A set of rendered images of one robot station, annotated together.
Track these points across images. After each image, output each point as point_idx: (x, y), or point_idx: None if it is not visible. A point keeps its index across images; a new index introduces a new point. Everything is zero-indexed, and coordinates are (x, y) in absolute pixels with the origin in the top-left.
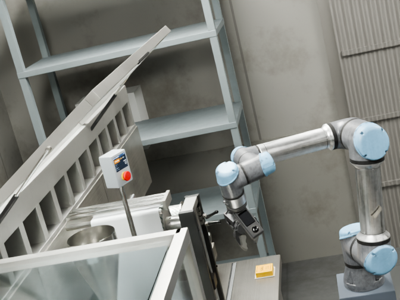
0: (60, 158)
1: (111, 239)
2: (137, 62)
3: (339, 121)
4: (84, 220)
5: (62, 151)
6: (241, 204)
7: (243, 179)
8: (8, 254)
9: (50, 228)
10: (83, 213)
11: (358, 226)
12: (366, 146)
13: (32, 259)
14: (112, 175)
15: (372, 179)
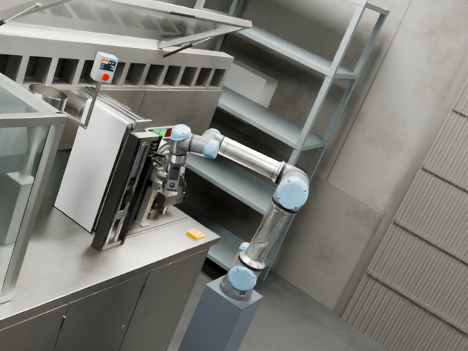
0: (109, 49)
1: (53, 102)
2: (169, 11)
3: (292, 167)
4: None
5: (115, 47)
6: (177, 162)
7: (186, 145)
8: (8, 68)
9: (62, 83)
10: (92, 92)
11: None
12: (284, 192)
13: None
14: (95, 69)
15: (274, 219)
